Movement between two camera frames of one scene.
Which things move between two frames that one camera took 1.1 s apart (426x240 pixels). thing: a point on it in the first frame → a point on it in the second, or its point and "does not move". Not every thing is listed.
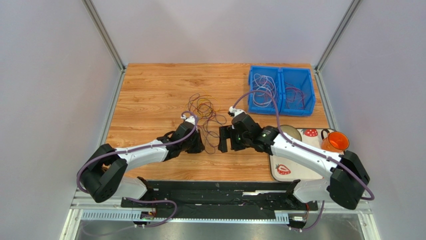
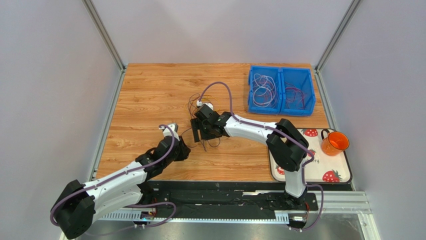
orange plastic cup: x=335 y=141 does not move
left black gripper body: x=193 y=146 → x=180 y=154
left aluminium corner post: x=102 y=33 does not move
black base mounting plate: x=218 y=197 does not move
